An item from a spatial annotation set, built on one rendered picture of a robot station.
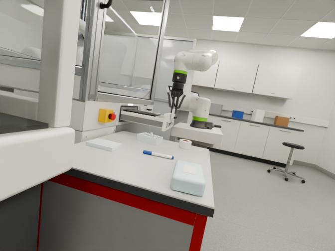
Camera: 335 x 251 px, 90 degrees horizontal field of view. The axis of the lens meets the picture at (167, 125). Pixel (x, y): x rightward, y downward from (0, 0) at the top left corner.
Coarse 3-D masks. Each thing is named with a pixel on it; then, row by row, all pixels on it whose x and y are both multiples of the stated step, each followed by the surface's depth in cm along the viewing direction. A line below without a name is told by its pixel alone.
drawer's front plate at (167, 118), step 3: (165, 114) 102; (168, 114) 106; (174, 114) 128; (165, 117) 102; (168, 117) 108; (165, 120) 102; (168, 120) 110; (171, 120) 120; (165, 123) 102; (171, 123) 123; (162, 126) 103; (165, 126) 103; (168, 126) 114; (171, 126) 125; (162, 129) 103; (165, 129) 105
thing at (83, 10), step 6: (84, 0) 73; (84, 6) 73; (84, 12) 73; (84, 18) 74; (84, 24) 74; (78, 30) 75; (84, 30) 74; (78, 36) 75; (84, 36) 75; (78, 42) 75; (78, 48) 76; (78, 54) 76; (78, 60) 76
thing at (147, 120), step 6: (126, 114) 109; (132, 114) 108; (138, 114) 107; (126, 120) 109; (132, 120) 108; (138, 120) 108; (144, 120) 107; (150, 120) 106; (156, 120) 105; (162, 120) 104; (156, 126) 106
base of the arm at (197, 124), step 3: (192, 120) 139; (195, 120) 136; (192, 123) 138; (195, 123) 135; (198, 123) 134; (201, 123) 134; (204, 123) 136; (207, 123) 136; (210, 123) 136; (192, 126) 136; (195, 126) 134; (198, 126) 134; (201, 126) 134; (204, 126) 135; (207, 126) 136; (210, 126) 136; (213, 126) 137; (216, 126) 139; (219, 126) 139
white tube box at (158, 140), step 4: (144, 132) 100; (140, 136) 93; (144, 136) 92; (148, 136) 91; (152, 136) 94; (156, 136) 96; (160, 136) 97; (140, 140) 93; (144, 140) 92; (148, 140) 91; (152, 140) 90; (156, 140) 89; (160, 140) 94; (152, 144) 90; (156, 144) 90
